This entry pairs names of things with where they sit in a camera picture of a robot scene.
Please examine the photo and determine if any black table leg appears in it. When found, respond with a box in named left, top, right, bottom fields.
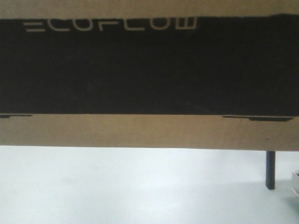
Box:
left=265, top=151, right=276, bottom=190

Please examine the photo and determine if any brown EcoFlow cardboard box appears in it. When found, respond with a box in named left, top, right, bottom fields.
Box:
left=0, top=0, right=299, bottom=151

